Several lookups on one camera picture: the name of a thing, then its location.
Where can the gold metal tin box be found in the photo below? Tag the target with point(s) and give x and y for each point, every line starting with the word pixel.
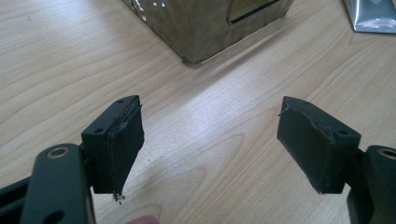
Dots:
pixel 199 28

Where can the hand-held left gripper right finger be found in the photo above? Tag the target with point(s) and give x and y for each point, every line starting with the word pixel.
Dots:
pixel 314 146

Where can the silver foil packet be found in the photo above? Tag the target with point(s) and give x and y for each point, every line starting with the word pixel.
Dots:
pixel 372 17

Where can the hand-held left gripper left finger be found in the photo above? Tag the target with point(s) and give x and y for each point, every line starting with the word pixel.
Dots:
pixel 109 149

